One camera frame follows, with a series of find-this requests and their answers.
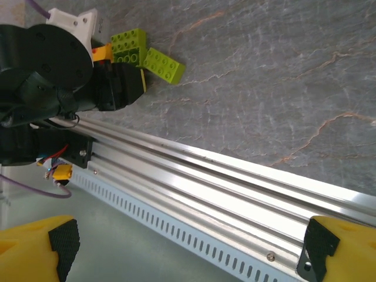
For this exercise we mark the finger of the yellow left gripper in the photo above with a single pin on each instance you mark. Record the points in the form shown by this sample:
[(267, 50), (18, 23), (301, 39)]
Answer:
[(129, 85), (102, 53)]

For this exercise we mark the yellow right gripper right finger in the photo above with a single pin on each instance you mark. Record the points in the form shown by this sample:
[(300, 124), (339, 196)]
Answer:
[(355, 255)]

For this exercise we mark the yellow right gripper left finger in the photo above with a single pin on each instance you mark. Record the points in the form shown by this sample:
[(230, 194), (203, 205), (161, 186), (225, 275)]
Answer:
[(26, 252)]

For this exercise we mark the green lego brick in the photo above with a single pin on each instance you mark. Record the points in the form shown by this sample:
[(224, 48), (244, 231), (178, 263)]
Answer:
[(129, 41), (164, 66)]

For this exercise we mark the circuit board with yellow connector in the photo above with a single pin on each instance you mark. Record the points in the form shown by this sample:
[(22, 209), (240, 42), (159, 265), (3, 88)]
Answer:
[(63, 171)]

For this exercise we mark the grey metal panel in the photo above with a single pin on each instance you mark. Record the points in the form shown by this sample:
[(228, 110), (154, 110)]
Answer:
[(117, 249)]

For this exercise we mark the aluminium front mounting rail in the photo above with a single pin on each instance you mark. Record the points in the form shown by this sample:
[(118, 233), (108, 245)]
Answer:
[(205, 182)]

